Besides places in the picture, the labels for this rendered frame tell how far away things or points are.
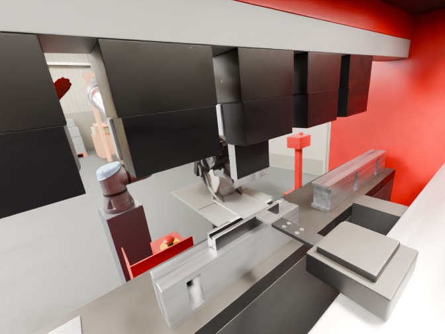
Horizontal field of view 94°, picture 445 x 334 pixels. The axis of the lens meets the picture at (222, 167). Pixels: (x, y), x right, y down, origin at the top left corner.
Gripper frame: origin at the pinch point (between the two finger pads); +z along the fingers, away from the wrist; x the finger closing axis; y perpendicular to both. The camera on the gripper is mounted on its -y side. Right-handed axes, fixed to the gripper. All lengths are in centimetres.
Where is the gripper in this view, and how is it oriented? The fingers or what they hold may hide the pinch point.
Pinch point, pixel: (229, 195)
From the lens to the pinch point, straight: 58.3
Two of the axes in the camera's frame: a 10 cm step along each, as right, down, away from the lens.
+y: 3.7, -4.6, -8.1
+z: 4.6, 8.5, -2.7
